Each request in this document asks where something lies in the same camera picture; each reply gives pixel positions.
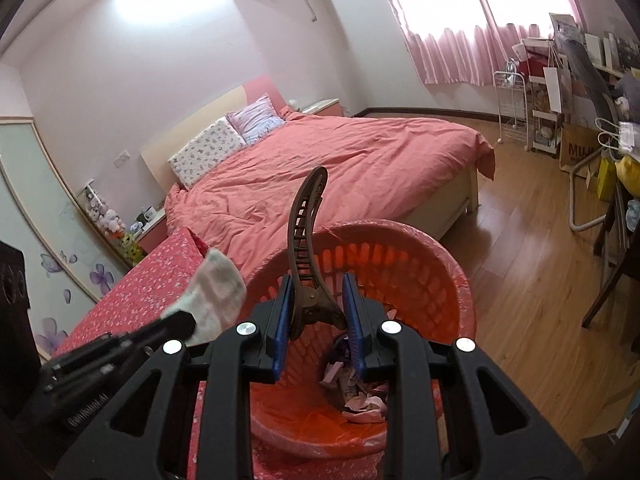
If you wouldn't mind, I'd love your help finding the red floral tablecloth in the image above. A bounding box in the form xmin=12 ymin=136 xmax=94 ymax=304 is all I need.
xmin=50 ymin=226 xmax=452 ymax=480

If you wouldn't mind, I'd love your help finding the framed picture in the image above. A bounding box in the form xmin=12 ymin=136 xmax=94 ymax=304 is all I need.
xmin=549 ymin=12 xmax=584 ymax=44

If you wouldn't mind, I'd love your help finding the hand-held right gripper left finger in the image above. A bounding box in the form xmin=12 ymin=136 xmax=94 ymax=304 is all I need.
xmin=54 ymin=274 xmax=297 ymax=480

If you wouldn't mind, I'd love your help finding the white tissue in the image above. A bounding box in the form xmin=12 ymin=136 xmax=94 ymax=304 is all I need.
xmin=341 ymin=392 xmax=390 ymax=425

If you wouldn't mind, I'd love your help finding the white paper bag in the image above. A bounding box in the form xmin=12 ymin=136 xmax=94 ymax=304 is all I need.
xmin=542 ymin=52 xmax=572 ymax=114

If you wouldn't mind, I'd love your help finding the dark wooden table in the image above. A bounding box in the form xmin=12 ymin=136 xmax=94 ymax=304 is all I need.
xmin=581 ymin=175 xmax=640 ymax=329

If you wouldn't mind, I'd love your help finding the white bed frame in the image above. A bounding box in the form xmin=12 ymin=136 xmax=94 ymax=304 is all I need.
xmin=415 ymin=165 xmax=482 ymax=244

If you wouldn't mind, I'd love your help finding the cream pink headboard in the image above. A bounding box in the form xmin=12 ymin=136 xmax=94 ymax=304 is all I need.
xmin=141 ymin=75 xmax=287 ymax=192

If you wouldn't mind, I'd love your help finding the pink nightstand with cream top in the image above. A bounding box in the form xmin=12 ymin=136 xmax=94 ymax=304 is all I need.
xmin=300 ymin=98 xmax=344 ymax=119

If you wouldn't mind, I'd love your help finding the pink striped pillow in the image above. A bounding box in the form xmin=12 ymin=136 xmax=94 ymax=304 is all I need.
xmin=227 ymin=94 xmax=287 ymax=145

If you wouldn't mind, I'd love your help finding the bed with pink duvet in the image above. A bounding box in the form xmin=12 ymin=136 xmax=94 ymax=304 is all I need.
xmin=164 ymin=110 xmax=497 ymax=282

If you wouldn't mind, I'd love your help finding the clear bag with white handles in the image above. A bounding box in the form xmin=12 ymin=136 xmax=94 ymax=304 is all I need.
xmin=595 ymin=117 xmax=640 ymax=154

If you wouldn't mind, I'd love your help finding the yellow bag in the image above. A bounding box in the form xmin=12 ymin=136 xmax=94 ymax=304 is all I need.
xmin=597 ymin=157 xmax=619 ymax=202

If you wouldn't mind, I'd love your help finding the pink curtain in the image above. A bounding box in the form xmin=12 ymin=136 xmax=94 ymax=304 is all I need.
xmin=370 ymin=0 xmax=587 ymax=87

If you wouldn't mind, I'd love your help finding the white storage trolley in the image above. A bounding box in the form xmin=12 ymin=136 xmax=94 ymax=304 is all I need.
xmin=530 ymin=74 xmax=572 ymax=154

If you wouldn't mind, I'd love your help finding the hanging group of plush toys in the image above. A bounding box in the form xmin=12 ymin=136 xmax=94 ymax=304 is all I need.
xmin=82 ymin=182 xmax=146 ymax=267

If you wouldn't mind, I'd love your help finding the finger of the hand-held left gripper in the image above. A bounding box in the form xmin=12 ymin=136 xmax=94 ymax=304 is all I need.
xmin=117 ymin=310 xmax=197 ymax=349

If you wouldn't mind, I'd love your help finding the white wire rack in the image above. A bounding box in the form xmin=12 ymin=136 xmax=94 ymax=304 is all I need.
xmin=492 ymin=60 xmax=530 ymax=152

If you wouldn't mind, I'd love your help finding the brown hair claw clip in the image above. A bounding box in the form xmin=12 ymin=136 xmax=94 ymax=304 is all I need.
xmin=286 ymin=166 xmax=349 ymax=342

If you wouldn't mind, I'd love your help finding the pink nightstand with white top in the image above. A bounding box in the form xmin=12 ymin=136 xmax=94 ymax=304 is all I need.
xmin=134 ymin=207 xmax=174 ymax=257

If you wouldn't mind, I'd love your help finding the white printed pillow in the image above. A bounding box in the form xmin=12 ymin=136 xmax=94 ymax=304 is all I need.
xmin=168 ymin=117 xmax=249 ymax=190

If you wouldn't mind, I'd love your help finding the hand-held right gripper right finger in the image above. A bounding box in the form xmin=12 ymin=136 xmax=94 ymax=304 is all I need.
xmin=340 ymin=274 xmax=586 ymax=480

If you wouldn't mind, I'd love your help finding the floral sliding wardrobe door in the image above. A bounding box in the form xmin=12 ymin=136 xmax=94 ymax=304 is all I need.
xmin=0 ymin=117 xmax=132 ymax=362

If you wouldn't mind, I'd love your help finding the orange plastic basket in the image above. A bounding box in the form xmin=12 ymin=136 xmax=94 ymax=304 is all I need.
xmin=240 ymin=219 xmax=479 ymax=463

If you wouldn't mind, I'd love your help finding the pale green white sock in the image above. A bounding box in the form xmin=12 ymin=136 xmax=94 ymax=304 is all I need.
xmin=162 ymin=248 xmax=247 ymax=347

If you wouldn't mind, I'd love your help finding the brown paper bag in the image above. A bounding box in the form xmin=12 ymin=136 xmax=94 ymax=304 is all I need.
xmin=559 ymin=122 xmax=604 ymax=174

